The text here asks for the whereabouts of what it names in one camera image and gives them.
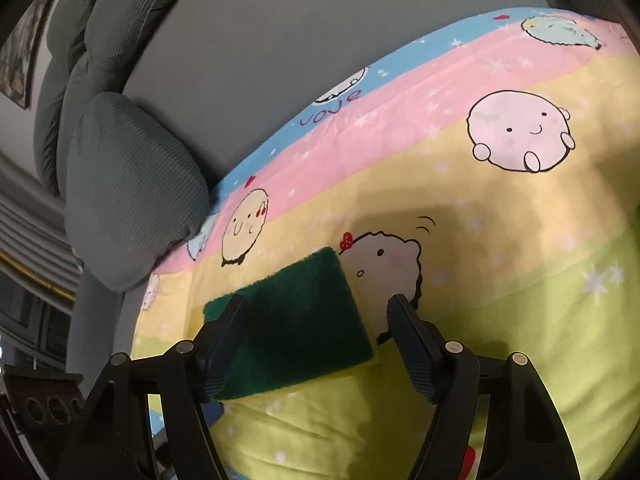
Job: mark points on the green scouring sponge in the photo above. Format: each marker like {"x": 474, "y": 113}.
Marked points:
{"x": 300, "y": 320}

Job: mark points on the grey textured cushion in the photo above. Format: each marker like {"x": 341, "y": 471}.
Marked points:
{"x": 130, "y": 195}
{"x": 70, "y": 85}

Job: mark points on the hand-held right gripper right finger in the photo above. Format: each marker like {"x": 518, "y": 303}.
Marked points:
{"x": 412, "y": 355}

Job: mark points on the framed wall picture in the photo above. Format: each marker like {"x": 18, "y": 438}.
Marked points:
{"x": 22, "y": 50}

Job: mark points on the grey sofa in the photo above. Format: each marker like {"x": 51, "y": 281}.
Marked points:
{"x": 250, "y": 60}

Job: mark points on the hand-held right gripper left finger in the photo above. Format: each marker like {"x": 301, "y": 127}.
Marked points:
{"x": 225, "y": 355}

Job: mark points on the printed cartoon blanket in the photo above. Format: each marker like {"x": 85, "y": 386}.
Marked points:
{"x": 500, "y": 260}

